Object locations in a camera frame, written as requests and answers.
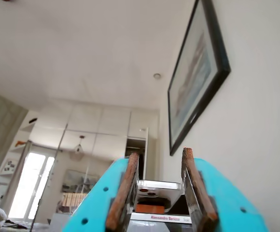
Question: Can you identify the white smartphone in clear case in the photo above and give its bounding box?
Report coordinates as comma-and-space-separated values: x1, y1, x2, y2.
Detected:
136, 180, 184, 215

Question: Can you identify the white built-in wardrobe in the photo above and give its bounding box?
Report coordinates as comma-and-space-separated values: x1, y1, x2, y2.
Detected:
28, 100, 160, 184

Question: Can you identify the orange book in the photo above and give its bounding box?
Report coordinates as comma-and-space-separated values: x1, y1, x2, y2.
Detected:
136, 204, 166, 213

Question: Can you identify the white wall shelf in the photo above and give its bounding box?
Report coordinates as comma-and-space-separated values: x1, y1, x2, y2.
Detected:
8, 120, 38, 155

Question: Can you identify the mirrored sliding door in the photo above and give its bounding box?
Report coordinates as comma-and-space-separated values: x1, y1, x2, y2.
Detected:
30, 128, 128, 218

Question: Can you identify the white Alessandro Baricco book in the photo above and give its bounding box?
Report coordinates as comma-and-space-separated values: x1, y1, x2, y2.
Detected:
130, 212, 193, 224

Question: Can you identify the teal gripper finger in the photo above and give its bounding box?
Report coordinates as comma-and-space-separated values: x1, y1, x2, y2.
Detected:
61, 152, 140, 232
180, 147, 271, 232

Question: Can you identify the black framed landscape picture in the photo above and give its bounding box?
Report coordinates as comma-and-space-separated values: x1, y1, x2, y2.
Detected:
167, 0, 232, 157

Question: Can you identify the white pillow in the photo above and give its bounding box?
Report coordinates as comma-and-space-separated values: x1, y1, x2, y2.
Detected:
0, 207, 9, 228

